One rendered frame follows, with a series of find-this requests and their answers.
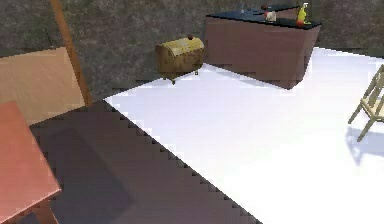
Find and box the yellow rounded bin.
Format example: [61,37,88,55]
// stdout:
[154,36,206,86]

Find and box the brown counter with black top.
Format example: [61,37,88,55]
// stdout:
[203,4,323,90]

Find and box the white cup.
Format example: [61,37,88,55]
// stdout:
[264,10,278,23]

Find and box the yellow spray bottle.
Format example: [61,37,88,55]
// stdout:
[296,2,312,28]

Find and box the light wooden door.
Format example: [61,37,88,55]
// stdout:
[0,0,94,126]

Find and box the pale wooden chair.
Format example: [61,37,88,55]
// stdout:
[348,64,384,143]

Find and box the red wooden table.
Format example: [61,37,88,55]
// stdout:
[0,100,63,224]

